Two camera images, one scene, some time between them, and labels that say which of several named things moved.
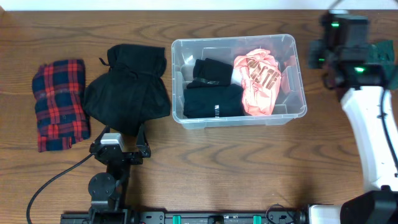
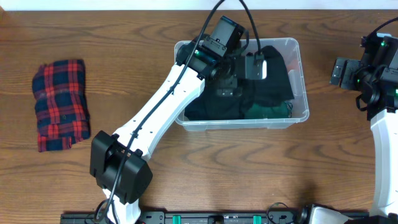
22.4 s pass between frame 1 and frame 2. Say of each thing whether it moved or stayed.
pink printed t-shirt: moved
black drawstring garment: moved
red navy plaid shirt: stayed
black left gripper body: moved
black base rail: stayed
